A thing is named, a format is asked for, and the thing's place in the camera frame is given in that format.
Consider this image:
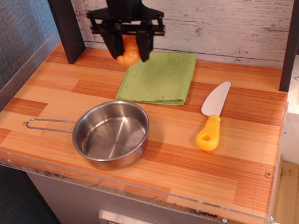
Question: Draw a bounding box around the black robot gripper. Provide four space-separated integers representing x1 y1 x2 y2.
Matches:
87 0 164 62

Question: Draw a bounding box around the orange toy croissant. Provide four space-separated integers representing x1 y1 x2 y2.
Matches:
116 35 141 66

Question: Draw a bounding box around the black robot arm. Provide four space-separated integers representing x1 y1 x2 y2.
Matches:
87 0 165 66

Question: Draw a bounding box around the green cloth napkin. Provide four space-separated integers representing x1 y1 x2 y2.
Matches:
116 53 196 106

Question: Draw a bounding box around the stainless steel saucepan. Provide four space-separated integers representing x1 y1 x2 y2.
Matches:
25 101 150 171

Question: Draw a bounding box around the grey toy fridge cabinet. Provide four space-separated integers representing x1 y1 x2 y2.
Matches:
27 173 221 224

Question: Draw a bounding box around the clear acrylic table guard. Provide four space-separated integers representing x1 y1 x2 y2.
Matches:
0 42 286 224

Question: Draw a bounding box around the toy knife yellow handle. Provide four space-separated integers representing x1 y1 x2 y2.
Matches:
195 81 231 151

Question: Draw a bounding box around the dark vertical post right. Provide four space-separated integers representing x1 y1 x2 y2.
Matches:
279 0 299 92

